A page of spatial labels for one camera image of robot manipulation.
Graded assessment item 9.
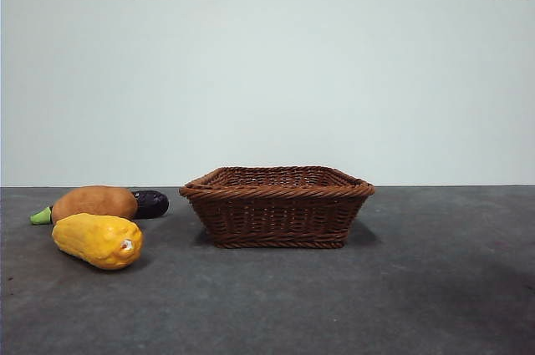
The brown wicker basket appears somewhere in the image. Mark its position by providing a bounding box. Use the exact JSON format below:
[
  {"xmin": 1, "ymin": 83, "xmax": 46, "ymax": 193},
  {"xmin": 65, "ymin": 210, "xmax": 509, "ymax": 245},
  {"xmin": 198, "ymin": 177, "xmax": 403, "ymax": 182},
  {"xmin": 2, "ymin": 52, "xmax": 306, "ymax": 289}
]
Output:
[{"xmin": 178, "ymin": 165, "xmax": 376, "ymax": 250}]

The purple eggplant with green stem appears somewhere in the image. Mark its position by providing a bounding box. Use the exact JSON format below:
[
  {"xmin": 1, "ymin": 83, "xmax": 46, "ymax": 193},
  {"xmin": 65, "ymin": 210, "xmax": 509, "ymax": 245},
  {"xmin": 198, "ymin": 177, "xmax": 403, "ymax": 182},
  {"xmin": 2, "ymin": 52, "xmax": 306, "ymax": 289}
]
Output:
[{"xmin": 29, "ymin": 190, "xmax": 170, "ymax": 226}]

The brown potato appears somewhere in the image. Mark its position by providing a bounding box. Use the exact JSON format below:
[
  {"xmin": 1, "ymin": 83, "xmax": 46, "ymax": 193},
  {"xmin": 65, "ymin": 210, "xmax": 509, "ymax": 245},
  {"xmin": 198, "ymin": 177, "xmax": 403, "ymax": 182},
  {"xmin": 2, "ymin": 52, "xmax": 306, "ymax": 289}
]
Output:
[{"xmin": 50, "ymin": 185, "xmax": 139, "ymax": 226}]

